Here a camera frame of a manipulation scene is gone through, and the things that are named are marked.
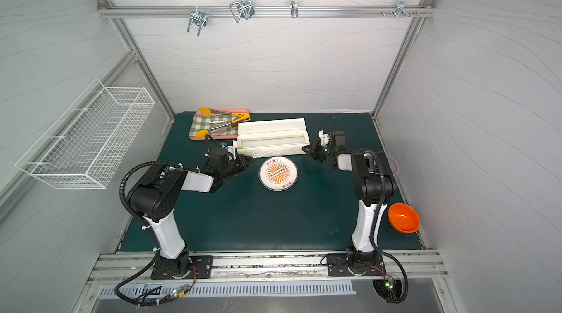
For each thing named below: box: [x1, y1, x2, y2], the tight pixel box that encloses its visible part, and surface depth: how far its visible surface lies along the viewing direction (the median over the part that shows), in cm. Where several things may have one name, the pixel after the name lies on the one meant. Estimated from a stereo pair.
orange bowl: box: [387, 202, 421, 235], surface depth 83 cm
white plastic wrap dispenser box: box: [236, 117, 311, 158], surface depth 101 cm
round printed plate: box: [258, 156, 299, 192], surface depth 98 cm
